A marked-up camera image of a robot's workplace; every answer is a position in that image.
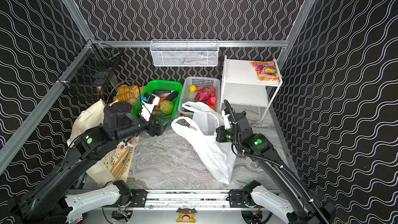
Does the white plastic grocery bag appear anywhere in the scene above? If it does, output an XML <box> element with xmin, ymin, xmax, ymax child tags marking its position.
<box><xmin>171</xmin><ymin>102</ymin><xmax>236</xmax><ymax>185</ymax></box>

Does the cream canvas tote bag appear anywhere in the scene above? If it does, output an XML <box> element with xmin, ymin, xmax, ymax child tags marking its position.
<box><xmin>67</xmin><ymin>100</ymin><xmax>139</xmax><ymax>186</ymax></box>

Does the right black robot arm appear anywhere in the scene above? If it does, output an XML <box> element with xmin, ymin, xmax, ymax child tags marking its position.
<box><xmin>216</xmin><ymin>100</ymin><xmax>336</xmax><ymax>224</ymax></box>

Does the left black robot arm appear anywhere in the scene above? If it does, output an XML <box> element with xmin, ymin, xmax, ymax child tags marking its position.
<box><xmin>8</xmin><ymin>102</ymin><xmax>171</xmax><ymax>224</ymax></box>

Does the green cabbage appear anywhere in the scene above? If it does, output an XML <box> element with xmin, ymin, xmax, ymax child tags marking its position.
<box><xmin>159</xmin><ymin>100</ymin><xmax>174</xmax><ymax>115</ymax></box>

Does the green plastic basket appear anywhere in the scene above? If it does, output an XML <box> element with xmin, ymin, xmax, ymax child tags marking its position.
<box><xmin>132</xmin><ymin>80</ymin><xmax>182</xmax><ymax>120</ymax></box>

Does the red apple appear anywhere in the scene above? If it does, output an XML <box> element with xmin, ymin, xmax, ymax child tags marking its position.
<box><xmin>207</xmin><ymin>96</ymin><xmax>217</xmax><ymax>106</ymax></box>

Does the purple eggplant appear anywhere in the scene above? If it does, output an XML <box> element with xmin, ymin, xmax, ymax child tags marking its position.
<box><xmin>165</xmin><ymin>91</ymin><xmax>179</xmax><ymax>101</ymax></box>

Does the white plastic fruit basket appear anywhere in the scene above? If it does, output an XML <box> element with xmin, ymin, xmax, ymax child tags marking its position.
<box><xmin>178</xmin><ymin>77</ymin><xmax>221</xmax><ymax>117</ymax></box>

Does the pink dragon fruit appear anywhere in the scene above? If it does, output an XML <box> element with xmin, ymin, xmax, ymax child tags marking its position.
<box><xmin>195</xmin><ymin>86</ymin><xmax>215</xmax><ymax>102</ymax></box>

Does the white two-tier shelf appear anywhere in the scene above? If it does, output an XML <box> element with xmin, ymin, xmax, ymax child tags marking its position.
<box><xmin>219</xmin><ymin>56</ymin><xmax>283</xmax><ymax>121</ymax></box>

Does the yellow lemon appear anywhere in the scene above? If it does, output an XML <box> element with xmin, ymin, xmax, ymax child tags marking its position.
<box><xmin>189</xmin><ymin>85</ymin><xmax>198</xmax><ymax>93</ymax></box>

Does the orange candy bag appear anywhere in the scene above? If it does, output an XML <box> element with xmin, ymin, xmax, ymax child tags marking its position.
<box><xmin>251</xmin><ymin>61</ymin><xmax>280</xmax><ymax>82</ymax></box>

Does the cartoon figure sticker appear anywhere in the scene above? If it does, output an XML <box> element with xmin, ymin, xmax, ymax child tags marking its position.
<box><xmin>176</xmin><ymin>208</ymin><xmax>197</xmax><ymax>223</ymax></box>

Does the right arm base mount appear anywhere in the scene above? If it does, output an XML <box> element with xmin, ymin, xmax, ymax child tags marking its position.
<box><xmin>226</xmin><ymin>180</ymin><xmax>272</xmax><ymax>209</ymax></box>

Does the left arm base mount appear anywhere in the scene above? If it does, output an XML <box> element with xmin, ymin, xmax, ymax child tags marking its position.
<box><xmin>113</xmin><ymin>180</ymin><xmax>148</xmax><ymax>208</ymax></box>

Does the white wire wall basket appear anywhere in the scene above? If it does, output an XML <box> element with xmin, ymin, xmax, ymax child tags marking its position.
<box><xmin>150</xmin><ymin>39</ymin><xmax>219</xmax><ymax>67</ymax></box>

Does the black wire wall basket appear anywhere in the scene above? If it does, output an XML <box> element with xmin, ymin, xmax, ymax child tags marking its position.
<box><xmin>62</xmin><ymin>43</ymin><xmax>121</xmax><ymax>102</ymax></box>

